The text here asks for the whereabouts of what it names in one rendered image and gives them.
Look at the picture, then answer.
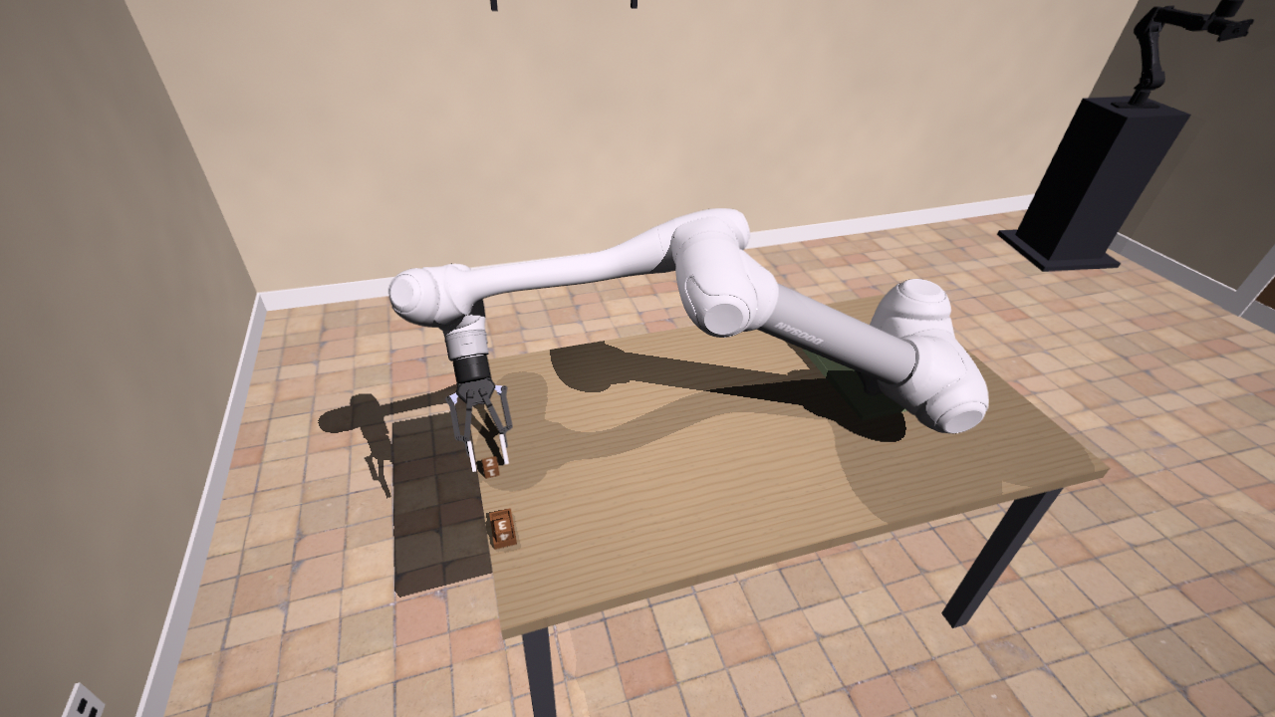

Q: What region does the brown wooden tray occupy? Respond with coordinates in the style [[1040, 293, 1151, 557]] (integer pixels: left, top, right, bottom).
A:
[[490, 508, 516, 550]]

